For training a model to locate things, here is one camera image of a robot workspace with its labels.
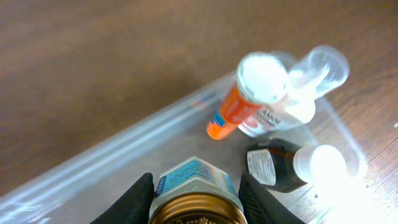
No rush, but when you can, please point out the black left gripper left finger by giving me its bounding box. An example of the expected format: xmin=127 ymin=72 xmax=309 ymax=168
xmin=91 ymin=172 xmax=154 ymax=224

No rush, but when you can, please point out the small jar gold lid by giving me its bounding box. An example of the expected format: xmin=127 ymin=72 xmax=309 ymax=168
xmin=149 ymin=156 xmax=247 ymax=224

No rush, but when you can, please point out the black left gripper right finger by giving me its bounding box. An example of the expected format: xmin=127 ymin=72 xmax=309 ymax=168
xmin=239 ymin=172 xmax=304 ymax=224

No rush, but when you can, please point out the orange tablet tube white cap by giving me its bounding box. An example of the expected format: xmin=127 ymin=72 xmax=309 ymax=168
xmin=206 ymin=52 xmax=287 ymax=140

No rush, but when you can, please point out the dark brown syrup bottle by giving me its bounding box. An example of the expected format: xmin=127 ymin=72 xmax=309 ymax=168
xmin=246 ymin=139 xmax=347 ymax=193

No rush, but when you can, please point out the clear plastic container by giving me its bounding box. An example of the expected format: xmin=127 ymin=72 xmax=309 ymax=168
xmin=1 ymin=70 xmax=371 ymax=223

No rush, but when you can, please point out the white calamine spray bottle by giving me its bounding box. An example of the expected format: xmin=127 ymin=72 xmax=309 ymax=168
xmin=238 ymin=45 xmax=350 ymax=138

